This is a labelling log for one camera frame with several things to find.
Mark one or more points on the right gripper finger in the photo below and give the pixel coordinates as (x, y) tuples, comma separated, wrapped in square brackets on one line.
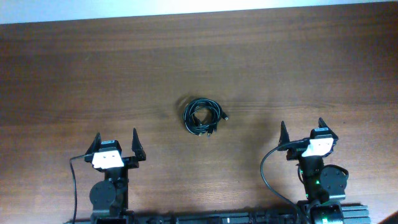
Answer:
[(322, 123), (284, 135)]

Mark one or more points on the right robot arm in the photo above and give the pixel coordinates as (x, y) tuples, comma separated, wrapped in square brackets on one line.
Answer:
[(324, 184)]

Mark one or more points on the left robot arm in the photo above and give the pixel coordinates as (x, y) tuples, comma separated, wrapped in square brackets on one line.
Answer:
[(109, 197)]

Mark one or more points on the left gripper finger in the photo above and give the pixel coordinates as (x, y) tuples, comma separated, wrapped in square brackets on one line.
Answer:
[(136, 145), (95, 145)]

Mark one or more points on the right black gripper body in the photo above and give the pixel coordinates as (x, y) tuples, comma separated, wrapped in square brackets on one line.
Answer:
[(295, 154)]

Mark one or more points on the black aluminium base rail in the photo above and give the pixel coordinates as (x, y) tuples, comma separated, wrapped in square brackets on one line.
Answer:
[(346, 214)]

